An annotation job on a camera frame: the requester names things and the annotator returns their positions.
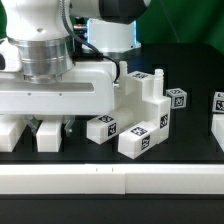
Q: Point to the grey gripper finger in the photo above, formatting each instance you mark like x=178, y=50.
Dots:
x=69, y=120
x=33, y=123

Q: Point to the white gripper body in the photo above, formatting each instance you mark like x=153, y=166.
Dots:
x=87, y=89

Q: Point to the white chair seat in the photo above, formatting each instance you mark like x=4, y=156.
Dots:
x=142, y=95

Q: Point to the white chair back frame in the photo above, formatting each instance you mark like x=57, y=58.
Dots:
x=47, y=132

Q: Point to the white tagged cube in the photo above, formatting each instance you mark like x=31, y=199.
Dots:
x=178, y=98

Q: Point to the white tagged block right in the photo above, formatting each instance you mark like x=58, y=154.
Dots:
x=218, y=102

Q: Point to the white part right edge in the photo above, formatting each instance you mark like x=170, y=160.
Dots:
x=217, y=129

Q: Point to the white front rail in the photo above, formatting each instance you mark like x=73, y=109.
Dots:
x=112, y=179

